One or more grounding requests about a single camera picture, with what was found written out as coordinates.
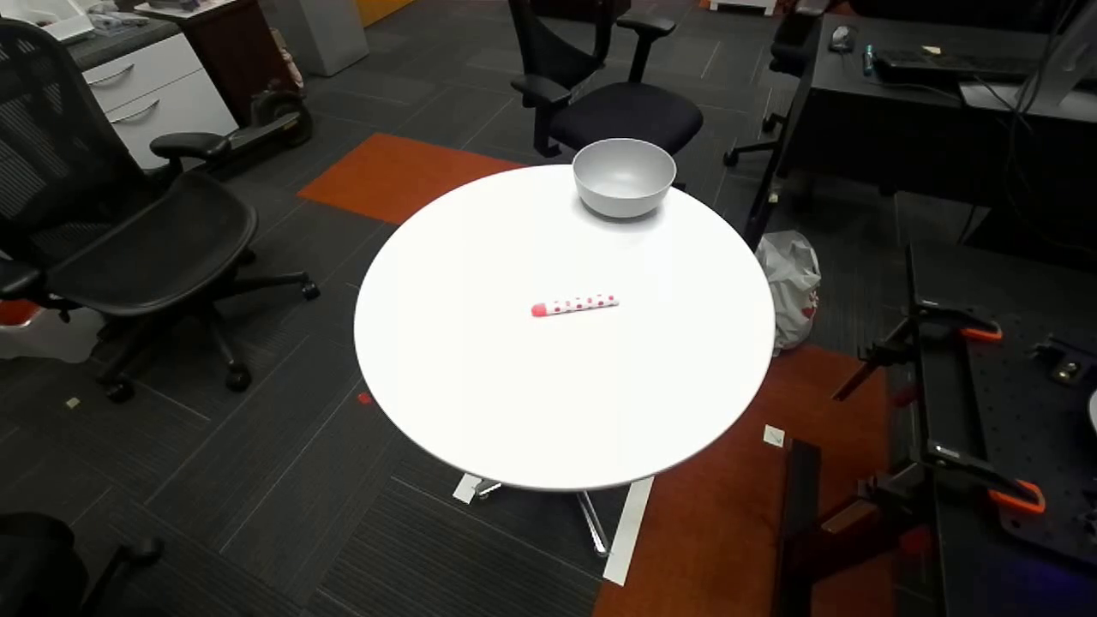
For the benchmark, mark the grey round bowl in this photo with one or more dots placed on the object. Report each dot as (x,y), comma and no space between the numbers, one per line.
(623,183)

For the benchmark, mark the black keyboard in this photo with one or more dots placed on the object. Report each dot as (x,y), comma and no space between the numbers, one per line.
(960,64)

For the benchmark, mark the red and white marker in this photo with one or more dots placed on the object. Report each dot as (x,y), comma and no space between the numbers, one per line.
(575,306)

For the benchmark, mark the black office desk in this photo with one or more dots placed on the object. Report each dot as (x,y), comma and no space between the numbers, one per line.
(913,124)

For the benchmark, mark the grey computer mouse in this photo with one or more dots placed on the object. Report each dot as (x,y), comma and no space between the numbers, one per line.
(841,35)

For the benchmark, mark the black electric scooter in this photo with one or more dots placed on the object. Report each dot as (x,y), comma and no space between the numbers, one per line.
(280,122)

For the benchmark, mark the white plastic bag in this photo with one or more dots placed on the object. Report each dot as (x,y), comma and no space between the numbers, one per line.
(790,285)

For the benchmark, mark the white crumpled floor sheet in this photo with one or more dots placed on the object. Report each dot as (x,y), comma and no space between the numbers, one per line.
(53,337)

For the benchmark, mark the white papers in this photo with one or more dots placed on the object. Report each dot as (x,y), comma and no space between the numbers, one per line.
(38,15)

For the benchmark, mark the black stand post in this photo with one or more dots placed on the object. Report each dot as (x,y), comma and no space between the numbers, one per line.
(800,537)

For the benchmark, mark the dark brown wooden cabinet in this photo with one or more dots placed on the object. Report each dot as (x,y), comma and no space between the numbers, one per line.
(241,46)

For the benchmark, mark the grey metal cabinet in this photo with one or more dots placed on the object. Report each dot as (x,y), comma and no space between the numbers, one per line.
(321,32)

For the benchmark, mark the white metal table base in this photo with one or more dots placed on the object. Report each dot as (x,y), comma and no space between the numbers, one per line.
(627,537)

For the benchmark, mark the small white floor tag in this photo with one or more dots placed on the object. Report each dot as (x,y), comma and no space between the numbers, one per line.
(777,437)

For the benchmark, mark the white drawer cabinet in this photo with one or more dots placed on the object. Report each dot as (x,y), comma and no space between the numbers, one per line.
(155,89)

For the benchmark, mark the black mesh office chair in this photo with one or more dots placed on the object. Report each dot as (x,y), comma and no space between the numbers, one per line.
(150,244)

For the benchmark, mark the black padded office chair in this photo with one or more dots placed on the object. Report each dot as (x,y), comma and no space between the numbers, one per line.
(627,112)

